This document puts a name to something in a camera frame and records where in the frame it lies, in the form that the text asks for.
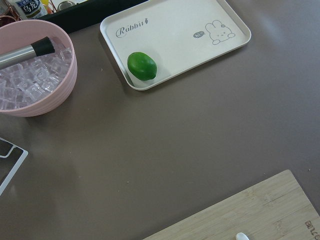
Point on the steel black-tipped muddler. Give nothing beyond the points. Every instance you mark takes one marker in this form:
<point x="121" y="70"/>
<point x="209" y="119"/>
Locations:
<point x="39" y="48"/>

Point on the cream rabbit tray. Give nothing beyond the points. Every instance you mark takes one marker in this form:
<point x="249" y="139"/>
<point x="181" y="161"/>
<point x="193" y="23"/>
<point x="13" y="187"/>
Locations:
<point x="178" y="35"/>

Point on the clear ice cubes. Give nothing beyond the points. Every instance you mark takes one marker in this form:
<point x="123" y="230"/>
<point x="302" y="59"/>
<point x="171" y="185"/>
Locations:
<point x="30" y="81"/>

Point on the bamboo cutting board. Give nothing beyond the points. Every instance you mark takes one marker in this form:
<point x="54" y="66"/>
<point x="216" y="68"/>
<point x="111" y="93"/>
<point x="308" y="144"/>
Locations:
<point x="274" y="209"/>

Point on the white ceramic spoon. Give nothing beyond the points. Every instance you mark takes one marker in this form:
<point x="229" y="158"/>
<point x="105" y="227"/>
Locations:
<point x="241" y="236"/>

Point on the white framed black plate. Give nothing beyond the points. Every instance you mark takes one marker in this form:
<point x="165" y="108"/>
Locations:
<point x="11" y="158"/>

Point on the white labelled bottle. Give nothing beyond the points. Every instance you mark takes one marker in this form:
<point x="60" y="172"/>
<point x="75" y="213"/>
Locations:
<point x="28" y="9"/>

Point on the green lime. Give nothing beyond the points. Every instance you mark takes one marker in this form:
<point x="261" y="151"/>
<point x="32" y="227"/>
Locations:
<point x="142" y="66"/>

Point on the pink ribbed ice bowl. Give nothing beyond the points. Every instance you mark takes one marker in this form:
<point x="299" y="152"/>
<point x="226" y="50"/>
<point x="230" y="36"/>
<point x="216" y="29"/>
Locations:
<point x="21" y="33"/>

